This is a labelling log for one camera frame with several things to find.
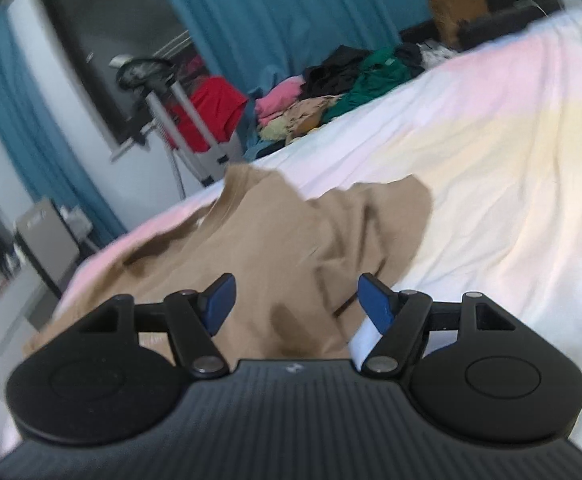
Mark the green garment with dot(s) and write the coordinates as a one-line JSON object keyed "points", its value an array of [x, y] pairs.
{"points": [[379, 73]]}

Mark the blue curtain left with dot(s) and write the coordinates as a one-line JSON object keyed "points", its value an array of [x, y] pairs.
{"points": [[41, 156]]}

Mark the blue curtain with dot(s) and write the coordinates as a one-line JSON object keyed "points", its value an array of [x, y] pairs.
{"points": [[257, 43], [41, 156]]}

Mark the pastel tie-dye bed sheet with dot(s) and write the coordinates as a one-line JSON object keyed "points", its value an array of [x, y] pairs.
{"points": [[496, 137]]}

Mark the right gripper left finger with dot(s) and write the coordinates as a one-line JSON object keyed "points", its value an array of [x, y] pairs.
{"points": [[188, 318]]}

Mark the dark window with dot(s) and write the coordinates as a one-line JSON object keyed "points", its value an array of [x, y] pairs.
{"points": [[93, 32]]}

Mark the tan zip-up shirt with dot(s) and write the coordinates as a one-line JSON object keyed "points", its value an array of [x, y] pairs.
{"points": [[296, 262]]}

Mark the blue curtain right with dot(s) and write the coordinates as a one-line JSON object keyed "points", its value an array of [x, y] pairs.
{"points": [[257, 43]]}

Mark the black garment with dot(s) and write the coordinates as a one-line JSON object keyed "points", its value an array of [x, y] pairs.
{"points": [[335, 75]]}

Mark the black sofa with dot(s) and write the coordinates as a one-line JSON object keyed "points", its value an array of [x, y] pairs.
{"points": [[504, 17]]}

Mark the pink garment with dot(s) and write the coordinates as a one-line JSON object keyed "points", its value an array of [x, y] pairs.
{"points": [[278, 100]]}

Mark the red garment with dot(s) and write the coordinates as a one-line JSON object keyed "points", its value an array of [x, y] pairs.
{"points": [[220, 106]]}

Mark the brown paper bag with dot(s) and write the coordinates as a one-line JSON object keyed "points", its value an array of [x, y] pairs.
{"points": [[448, 15]]}

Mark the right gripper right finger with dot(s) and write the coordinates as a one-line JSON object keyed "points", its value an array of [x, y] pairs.
{"points": [[406, 319]]}

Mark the silver tripod stand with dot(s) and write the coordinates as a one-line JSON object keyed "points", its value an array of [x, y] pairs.
{"points": [[154, 82]]}

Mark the beige yellow garment pile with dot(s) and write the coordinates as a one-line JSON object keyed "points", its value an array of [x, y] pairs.
{"points": [[297, 120]]}

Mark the white black chair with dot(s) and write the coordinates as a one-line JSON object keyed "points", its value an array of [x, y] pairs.
{"points": [[50, 245]]}

